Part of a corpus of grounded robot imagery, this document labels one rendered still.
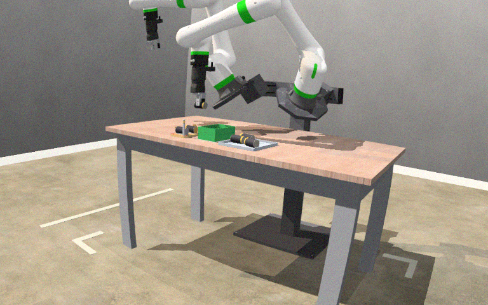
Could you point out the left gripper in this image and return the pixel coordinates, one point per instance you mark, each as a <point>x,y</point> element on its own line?
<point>198,76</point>

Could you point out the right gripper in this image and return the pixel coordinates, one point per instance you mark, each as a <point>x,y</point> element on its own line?
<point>151,27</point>

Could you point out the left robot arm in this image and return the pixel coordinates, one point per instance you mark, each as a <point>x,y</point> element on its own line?
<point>312,68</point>

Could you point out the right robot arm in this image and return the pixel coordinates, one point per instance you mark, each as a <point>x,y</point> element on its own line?
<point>222,79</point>

